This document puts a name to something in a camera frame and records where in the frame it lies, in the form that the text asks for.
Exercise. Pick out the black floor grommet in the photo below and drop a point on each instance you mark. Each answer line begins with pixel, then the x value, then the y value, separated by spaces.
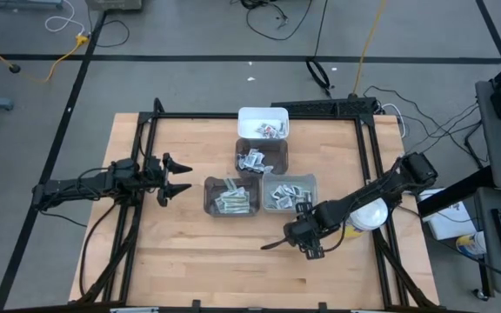
pixel 14 68

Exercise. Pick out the grey plastic bin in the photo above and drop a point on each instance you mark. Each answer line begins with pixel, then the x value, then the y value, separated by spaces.
pixel 268 180

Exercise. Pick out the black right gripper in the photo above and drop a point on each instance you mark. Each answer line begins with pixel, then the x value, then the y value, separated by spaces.
pixel 302 230

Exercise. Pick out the red white ointment packet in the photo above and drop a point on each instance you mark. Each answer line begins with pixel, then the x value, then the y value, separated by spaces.
pixel 261 129

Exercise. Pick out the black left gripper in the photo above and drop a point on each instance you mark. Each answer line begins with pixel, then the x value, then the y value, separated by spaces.
pixel 160 180

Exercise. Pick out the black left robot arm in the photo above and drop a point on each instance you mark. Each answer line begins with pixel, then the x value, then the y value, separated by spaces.
pixel 72 189

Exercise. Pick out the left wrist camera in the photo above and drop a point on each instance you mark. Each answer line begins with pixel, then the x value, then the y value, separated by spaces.
pixel 155 164

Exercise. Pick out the white yellow wipes canister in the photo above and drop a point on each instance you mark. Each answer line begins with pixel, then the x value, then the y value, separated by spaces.
pixel 471 244

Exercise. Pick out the disinfecting wipes canister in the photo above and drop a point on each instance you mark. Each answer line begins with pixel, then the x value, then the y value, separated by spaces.
pixel 370 215

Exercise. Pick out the black desk leg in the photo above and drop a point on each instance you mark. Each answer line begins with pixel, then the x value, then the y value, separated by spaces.
pixel 463 187

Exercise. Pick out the white plastic bin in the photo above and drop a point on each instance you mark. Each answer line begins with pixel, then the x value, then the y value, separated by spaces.
pixel 250 117

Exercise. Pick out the adhesive bandage strip wrapper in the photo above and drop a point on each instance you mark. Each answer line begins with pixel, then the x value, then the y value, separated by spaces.
pixel 233 199
pixel 231 184
pixel 234 205
pixel 240 191
pixel 235 211
pixel 218 205

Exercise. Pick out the grey metal base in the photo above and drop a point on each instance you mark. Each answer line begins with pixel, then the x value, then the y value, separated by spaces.
pixel 24 3

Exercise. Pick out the dark translucent plastic bin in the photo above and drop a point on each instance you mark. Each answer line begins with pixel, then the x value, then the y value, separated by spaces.
pixel 278 152
pixel 210 191

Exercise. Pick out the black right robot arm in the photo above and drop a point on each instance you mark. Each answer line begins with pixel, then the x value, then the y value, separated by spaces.
pixel 376 189

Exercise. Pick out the small white ointment packet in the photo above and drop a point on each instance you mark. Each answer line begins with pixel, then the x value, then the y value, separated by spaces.
pixel 278 134
pixel 281 126

